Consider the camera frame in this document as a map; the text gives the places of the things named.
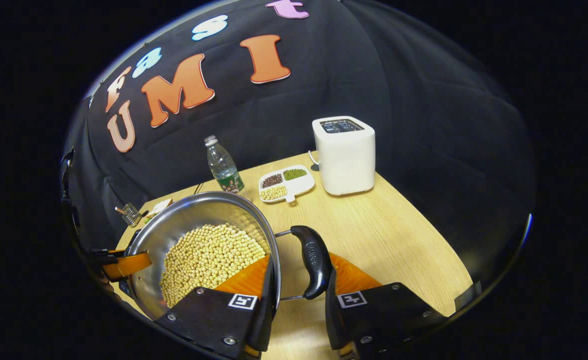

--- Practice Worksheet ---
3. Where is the black backdrop cloth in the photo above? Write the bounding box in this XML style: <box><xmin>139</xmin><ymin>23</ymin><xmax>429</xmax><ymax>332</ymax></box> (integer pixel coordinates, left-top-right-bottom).
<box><xmin>64</xmin><ymin>0</ymin><xmax>537</xmax><ymax>281</ymax></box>

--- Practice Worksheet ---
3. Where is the small glass jar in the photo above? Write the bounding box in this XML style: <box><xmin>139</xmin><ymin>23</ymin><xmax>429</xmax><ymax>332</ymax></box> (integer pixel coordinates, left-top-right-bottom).
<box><xmin>115</xmin><ymin>202</ymin><xmax>142</xmax><ymax>229</ymax></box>

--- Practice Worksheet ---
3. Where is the clear plastic water bottle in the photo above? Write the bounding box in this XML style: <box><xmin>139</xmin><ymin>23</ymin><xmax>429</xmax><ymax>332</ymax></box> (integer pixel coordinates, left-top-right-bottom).
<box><xmin>204</xmin><ymin>135</ymin><xmax>247</xmax><ymax>196</ymax></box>

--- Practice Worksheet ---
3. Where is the black table clamp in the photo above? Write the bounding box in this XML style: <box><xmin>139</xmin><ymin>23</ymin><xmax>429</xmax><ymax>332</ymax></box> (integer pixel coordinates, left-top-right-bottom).
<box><xmin>454</xmin><ymin>281</ymin><xmax>482</xmax><ymax>301</ymax></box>

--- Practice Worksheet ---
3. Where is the stainless steel pot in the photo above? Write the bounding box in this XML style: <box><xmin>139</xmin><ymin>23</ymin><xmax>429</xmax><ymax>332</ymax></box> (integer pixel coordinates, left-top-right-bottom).
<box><xmin>124</xmin><ymin>191</ymin><xmax>333</xmax><ymax>321</ymax></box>

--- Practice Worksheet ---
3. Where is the white divided bean dish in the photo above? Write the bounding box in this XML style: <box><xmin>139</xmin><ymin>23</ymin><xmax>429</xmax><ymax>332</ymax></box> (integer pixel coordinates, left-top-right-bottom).
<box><xmin>258</xmin><ymin>165</ymin><xmax>316</xmax><ymax>204</ymax></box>

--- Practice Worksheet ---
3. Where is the pile of yellow soybeans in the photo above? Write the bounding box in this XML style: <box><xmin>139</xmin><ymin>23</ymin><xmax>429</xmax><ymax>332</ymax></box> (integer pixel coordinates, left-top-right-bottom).
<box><xmin>160</xmin><ymin>222</ymin><xmax>267</xmax><ymax>308</ymax></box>

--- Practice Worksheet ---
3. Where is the white toaster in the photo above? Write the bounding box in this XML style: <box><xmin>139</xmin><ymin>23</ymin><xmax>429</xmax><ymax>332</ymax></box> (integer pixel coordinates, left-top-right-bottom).
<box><xmin>312</xmin><ymin>116</ymin><xmax>376</xmax><ymax>197</ymax></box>

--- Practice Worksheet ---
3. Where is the sandwich on plate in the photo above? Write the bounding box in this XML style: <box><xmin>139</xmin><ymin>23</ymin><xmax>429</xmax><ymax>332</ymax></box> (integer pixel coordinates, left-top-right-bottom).
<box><xmin>144</xmin><ymin>198</ymin><xmax>174</xmax><ymax>219</ymax></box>

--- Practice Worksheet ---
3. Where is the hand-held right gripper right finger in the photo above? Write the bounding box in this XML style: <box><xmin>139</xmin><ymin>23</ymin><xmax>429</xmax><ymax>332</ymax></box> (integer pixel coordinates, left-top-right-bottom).
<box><xmin>324</xmin><ymin>252</ymin><xmax>447</xmax><ymax>360</ymax></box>

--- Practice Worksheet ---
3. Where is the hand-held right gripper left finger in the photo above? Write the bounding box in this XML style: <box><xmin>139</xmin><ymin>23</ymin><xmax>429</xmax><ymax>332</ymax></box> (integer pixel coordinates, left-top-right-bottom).
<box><xmin>155</xmin><ymin>253</ymin><xmax>281</xmax><ymax>360</ymax></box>

